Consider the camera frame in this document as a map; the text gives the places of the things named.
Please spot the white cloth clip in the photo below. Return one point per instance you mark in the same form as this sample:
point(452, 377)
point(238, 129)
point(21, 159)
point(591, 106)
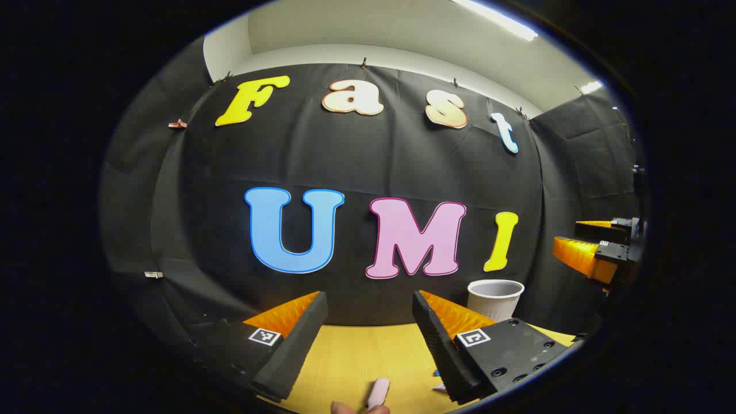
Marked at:
point(153, 275)

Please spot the black backdrop cloth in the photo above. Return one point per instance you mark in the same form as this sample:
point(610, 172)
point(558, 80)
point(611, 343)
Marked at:
point(374, 155)

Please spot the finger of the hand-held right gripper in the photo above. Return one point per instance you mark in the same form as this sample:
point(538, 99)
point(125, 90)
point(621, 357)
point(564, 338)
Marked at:
point(612, 253)
point(601, 233)

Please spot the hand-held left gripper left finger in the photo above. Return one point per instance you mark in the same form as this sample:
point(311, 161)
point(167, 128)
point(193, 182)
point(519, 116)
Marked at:
point(299, 339)

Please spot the white ribbed garbage bin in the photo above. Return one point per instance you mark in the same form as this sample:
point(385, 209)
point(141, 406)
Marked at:
point(495, 299)

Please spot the small pale purple broom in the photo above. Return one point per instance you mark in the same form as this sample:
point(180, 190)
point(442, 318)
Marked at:
point(378, 393)

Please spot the ceiling light strip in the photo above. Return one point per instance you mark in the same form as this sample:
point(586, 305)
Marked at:
point(500, 18)
point(591, 87)

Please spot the orange cloth clip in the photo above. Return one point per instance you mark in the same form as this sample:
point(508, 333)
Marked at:
point(177, 123)

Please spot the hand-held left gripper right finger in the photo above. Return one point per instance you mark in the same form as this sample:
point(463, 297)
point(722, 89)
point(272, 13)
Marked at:
point(440, 351)

